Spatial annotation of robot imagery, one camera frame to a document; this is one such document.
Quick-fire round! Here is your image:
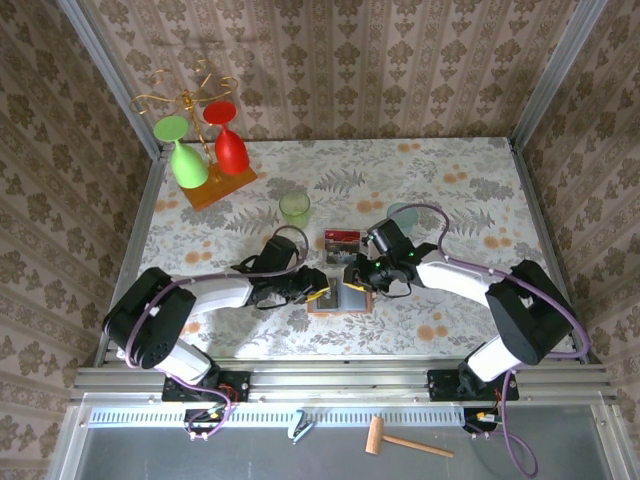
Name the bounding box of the wooden mallet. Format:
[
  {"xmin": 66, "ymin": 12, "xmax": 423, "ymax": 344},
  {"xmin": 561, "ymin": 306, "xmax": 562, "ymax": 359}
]
[{"xmin": 364, "ymin": 415, "xmax": 455, "ymax": 459}]

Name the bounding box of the red plastic goblet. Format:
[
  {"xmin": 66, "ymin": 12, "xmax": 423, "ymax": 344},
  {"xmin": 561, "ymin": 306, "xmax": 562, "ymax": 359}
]
[{"xmin": 202, "ymin": 99, "xmax": 250, "ymax": 176}]

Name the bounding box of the clear plastic card box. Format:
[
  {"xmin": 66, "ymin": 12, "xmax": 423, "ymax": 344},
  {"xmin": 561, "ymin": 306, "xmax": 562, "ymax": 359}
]
[{"xmin": 322, "ymin": 228, "xmax": 363, "ymax": 266}]

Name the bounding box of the gold wire glass rack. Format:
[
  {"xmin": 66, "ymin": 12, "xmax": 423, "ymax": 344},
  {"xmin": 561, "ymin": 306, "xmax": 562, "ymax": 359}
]
[{"xmin": 129, "ymin": 59, "xmax": 259, "ymax": 212}]

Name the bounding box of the pink card holder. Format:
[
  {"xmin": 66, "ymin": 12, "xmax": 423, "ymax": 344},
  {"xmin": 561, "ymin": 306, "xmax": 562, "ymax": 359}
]
[{"xmin": 305, "ymin": 285, "xmax": 376, "ymax": 315}]

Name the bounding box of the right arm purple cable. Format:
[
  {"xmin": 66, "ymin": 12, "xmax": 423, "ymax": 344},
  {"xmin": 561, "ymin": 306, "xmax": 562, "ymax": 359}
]
[{"xmin": 384, "ymin": 203, "xmax": 592, "ymax": 476}]

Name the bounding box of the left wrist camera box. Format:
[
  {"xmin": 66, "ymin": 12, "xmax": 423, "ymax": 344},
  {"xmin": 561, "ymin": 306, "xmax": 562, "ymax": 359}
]
[{"xmin": 260, "ymin": 235, "xmax": 300, "ymax": 274}]

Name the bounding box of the black controller board with wires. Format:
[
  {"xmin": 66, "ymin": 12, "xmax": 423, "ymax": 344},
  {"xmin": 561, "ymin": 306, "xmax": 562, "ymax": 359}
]
[
  {"xmin": 462, "ymin": 407, "xmax": 504, "ymax": 440},
  {"xmin": 183, "ymin": 407, "xmax": 232, "ymax": 442}
]

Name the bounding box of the white slotted cable duct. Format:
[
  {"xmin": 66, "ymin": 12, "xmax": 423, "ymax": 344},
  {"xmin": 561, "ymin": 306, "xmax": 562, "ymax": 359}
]
[{"xmin": 88, "ymin": 407, "xmax": 466, "ymax": 429}]

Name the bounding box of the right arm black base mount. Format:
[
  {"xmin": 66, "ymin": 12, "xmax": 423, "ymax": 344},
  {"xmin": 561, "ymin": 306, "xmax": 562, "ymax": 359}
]
[{"xmin": 427, "ymin": 368, "xmax": 520, "ymax": 403}]

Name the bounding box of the grey metal shelf panel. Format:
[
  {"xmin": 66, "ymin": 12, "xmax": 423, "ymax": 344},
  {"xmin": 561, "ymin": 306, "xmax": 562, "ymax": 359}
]
[{"xmin": 74, "ymin": 424, "xmax": 616, "ymax": 480}]

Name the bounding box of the aluminium extrusion frame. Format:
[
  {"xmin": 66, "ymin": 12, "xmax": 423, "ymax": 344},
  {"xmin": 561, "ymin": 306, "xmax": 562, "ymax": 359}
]
[{"xmin": 49, "ymin": 0, "xmax": 626, "ymax": 480}]

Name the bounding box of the green translucent plastic cup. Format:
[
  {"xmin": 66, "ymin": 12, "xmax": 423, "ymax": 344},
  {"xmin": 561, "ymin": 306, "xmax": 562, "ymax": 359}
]
[{"xmin": 278, "ymin": 190, "xmax": 312, "ymax": 230}]

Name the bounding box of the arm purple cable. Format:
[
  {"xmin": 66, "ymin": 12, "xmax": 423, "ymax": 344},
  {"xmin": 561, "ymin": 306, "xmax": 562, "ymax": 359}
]
[
  {"xmin": 127, "ymin": 224, "xmax": 310, "ymax": 442},
  {"xmin": 384, "ymin": 203, "xmax": 592, "ymax": 476}
]

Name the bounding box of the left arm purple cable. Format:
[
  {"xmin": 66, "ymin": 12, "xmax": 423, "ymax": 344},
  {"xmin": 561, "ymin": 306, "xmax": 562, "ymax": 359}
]
[{"xmin": 127, "ymin": 224, "xmax": 310, "ymax": 442}]

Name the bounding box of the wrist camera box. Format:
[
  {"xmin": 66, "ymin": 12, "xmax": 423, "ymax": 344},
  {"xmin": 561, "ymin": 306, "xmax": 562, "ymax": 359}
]
[
  {"xmin": 260, "ymin": 235, "xmax": 300, "ymax": 274},
  {"xmin": 367, "ymin": 218, "xmax": 414, "ymax": 259}
]

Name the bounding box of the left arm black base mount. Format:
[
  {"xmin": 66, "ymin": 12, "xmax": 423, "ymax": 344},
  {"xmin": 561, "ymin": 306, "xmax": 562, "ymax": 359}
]
[{"xmin": 162, "ymin": 369, "xmax": 251, "ymax": 404}]

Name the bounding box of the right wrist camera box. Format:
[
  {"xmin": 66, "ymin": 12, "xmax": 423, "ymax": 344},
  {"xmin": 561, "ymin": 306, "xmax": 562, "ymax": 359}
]
[{"xmin": 367, "ymin": 218, "xmax": 414, "ymax": 259}]

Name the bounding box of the green plastic goblet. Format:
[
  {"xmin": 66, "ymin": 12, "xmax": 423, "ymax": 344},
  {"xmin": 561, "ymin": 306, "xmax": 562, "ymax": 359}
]
[{"xmin": 152, "ymin": 114, "xmax": 210, "ymax": 190}]

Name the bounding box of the teal textured plastic cup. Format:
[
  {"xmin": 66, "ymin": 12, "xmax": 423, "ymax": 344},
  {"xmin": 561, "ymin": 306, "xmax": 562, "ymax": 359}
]
[{"xmin": 387, "ymin": 201, "xmax": 420, "ymax": 235}]

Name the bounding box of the floral patterned tablecloth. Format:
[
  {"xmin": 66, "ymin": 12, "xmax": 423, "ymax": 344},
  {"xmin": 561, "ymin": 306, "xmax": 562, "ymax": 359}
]
[{"xmin": 115, "ymin": 138, "xmax": 576, "ymax": 359}]

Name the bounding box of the blue white clip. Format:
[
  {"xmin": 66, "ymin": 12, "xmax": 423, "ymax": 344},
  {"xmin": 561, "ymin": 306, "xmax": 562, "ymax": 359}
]
[{"xmin": 289, "ymin": 409, "xmax": 314, "ymax": 445}]

